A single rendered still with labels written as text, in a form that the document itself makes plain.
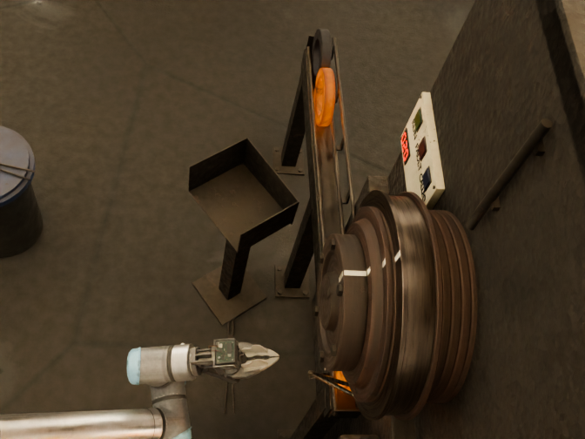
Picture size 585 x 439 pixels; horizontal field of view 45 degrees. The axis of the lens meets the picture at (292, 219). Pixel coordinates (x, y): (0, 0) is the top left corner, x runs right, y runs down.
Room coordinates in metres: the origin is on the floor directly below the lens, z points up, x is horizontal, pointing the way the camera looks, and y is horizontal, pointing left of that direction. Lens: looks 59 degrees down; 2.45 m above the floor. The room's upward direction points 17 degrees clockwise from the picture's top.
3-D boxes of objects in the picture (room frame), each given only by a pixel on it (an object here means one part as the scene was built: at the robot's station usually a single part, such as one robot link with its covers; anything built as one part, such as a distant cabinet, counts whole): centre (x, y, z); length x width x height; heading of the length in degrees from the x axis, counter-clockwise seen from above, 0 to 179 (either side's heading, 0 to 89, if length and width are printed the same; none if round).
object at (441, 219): (0.69, -0.31, 1.11); 0.47 x 0.10 x 0.47; 17
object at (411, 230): (0.66, -0.23, 1.11); 0.47 x 0.06 x 0.47; 17
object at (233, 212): (1.09, 0.16, 0.36); 0.26 x 0.20 x 0.72; 52
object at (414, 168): (1.02, -0.24, 1.15); 0.26 x 0.02 x 0.18; 17
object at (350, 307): (0.64, -0.14, 1.11); 0.28 x 0.06 x 0.28; 17
